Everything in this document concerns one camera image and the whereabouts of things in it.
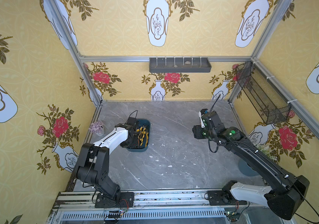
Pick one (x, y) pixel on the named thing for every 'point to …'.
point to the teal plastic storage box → (146, 123)
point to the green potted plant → (272, 148)
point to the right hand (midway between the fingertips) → (196, 130)
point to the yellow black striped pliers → (142, 131)
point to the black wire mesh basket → (270, 102)
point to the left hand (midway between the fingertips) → (132, 143)
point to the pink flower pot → (97, 127)
